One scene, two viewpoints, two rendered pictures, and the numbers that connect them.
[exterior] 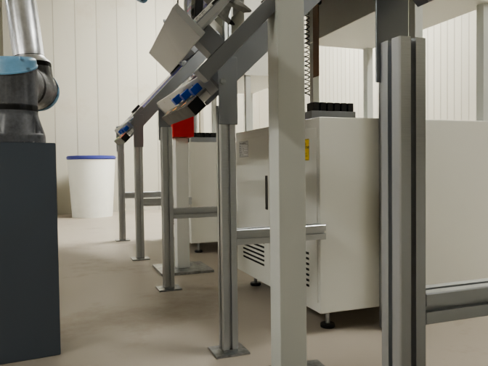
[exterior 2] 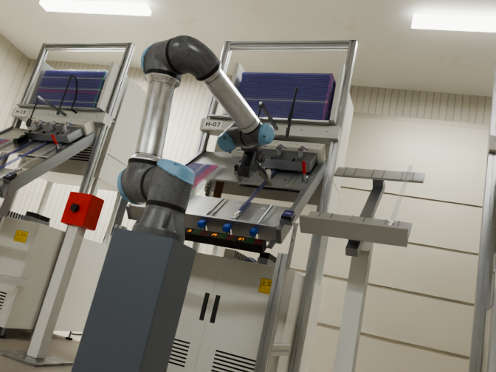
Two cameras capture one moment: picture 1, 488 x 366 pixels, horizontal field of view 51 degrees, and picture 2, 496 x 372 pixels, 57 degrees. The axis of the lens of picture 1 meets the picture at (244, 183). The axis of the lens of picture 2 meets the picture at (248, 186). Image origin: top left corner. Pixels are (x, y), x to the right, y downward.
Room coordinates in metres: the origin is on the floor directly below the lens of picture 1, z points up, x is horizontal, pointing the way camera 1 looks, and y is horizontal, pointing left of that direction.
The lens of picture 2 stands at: (0.29, 1.40, 0.41)
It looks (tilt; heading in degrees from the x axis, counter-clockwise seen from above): 15 degrees up; 313
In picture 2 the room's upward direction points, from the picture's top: 13 degrees clockwise
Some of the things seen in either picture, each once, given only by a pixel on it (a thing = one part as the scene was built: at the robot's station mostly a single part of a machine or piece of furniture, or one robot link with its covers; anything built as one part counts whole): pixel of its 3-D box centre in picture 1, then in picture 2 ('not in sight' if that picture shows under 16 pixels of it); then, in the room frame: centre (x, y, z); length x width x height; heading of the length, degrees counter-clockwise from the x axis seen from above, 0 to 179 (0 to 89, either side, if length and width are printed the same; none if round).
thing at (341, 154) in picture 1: (350, 211); (232, 328); (1.87, -0.39, 0.31); 0.70 x 0.65 x 0.62; 20
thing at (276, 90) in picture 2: not in sight; (284, 100); (1.77, -0.30, 1.52); 0.51 x 0.13 x 0.27; 20
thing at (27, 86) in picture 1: (14, 80); (170, 184); (1.35, 0.60, 0.72); 0.13 x 0.12 x 0.14; 2
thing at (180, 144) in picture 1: (181, 186); (62, 273); (2.38, 0.30, 0.39); 0.24 x 0.24 x 0.78; 20
